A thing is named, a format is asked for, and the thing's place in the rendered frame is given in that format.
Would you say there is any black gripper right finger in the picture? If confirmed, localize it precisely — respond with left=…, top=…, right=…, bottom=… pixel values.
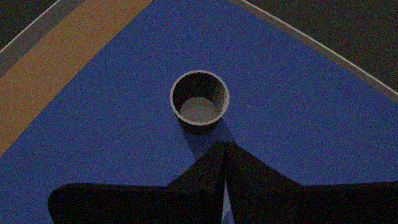
left=224, top=141, right=398, bottom=224

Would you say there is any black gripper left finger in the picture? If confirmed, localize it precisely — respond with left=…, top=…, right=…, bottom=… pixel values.
left=47, top=141, right=226, bottom=224

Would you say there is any grey cup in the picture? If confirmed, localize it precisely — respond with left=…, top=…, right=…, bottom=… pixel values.
left=170, top=70, right=230, bottom=136

